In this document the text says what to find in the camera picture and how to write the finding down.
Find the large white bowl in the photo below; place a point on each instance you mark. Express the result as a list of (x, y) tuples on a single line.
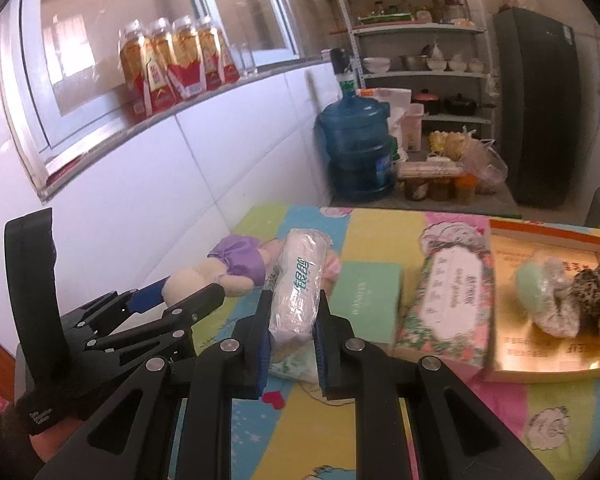
[(377, 65)]

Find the black white water pump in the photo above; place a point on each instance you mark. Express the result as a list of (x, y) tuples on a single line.
[(342, 67)]

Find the red lidded pot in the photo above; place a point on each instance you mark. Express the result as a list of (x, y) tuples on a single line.
[(424, 101)]

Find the mint green box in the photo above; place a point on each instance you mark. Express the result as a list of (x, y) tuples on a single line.
[(369, 300)]

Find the orange shallow box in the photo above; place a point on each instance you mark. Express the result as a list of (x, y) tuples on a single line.
[(539, 355)]

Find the orange sauce jar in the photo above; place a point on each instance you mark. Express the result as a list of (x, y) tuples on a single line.
[(465, 189)]

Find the teddy bear pink dress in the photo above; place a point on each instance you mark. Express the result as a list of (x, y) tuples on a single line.
[(332, 265)]

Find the white floral scrunchie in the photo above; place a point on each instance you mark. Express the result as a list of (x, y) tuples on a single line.
[(557, 305)]

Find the clear glass cup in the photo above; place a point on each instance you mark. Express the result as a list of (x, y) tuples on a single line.
[(247, 60)]

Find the dark refrigerator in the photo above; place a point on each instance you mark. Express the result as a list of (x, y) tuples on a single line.
[(537, 110)]

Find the plush doll purple dress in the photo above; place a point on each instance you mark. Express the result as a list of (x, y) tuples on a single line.
[(235, 255)]

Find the brown sauce jar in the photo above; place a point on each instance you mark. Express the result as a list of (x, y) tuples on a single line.
[(442, 189), (416, 190)]

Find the green white tissue packet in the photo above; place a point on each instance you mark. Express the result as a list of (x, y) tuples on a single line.
[(295, 366)]

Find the green tray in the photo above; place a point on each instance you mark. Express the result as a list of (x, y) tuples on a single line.
[(384, 19)]

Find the pale yellow food pile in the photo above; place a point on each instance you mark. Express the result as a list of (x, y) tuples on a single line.
[(449, 144)]

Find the blue water jug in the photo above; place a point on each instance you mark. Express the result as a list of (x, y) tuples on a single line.
[(355, 150)]

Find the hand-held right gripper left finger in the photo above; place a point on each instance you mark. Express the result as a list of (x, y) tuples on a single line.
[(266, 350)]

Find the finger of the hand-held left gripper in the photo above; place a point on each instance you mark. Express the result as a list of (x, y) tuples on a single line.
[(147, 296), (190, 310)]

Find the leopard print scrunchie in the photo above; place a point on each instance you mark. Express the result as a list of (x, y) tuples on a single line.
[(597, 285)]

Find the row of spice jars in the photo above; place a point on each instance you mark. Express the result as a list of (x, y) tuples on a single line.
[(429, 10)]

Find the light green puff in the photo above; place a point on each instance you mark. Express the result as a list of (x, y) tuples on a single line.
[(529, 282)]

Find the black wok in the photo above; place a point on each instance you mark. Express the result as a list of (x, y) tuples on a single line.
[(462, 105)]

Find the aluminium sliding window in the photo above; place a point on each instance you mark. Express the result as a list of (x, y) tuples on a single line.
[(145, 20)]

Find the floral print box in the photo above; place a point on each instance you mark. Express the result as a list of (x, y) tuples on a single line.
[(444, 305)]

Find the small white bowl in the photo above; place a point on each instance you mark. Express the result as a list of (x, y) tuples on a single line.
[(457, 66), (437, 66)]

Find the person's left hand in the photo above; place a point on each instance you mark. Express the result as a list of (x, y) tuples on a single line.
[(5, 452)]

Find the steel bowl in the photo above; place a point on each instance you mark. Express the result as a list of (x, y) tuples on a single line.
[(412, 62)]

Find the shrink-wrapped drink bottle pack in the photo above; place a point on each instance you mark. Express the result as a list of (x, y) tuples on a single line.
[(180, 65)]

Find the white tissue roll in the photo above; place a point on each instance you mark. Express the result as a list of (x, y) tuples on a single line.
[(297, 285)]

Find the colourful printed tablecloth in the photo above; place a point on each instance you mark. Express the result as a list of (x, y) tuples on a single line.
[(290, 435)]

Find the dry noodle bundle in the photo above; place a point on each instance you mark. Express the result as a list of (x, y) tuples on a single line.
[(429, 168)]

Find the white flour sack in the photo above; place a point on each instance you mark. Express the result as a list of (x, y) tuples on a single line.
[(387, 110)]

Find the grey metal shelf rack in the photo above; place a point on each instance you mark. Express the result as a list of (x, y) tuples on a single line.
[(414, 30)]

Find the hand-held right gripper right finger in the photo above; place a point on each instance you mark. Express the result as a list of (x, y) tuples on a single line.
[(322, 360)]

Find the white plastic bag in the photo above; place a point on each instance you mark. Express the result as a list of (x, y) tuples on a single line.
[(435, 50)]

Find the clear plastic bag of food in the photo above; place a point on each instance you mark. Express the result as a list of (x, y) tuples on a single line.
[(484, 167)]

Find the pale pink plastic bin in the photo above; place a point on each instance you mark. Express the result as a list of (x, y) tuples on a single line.
[(413, 127)]

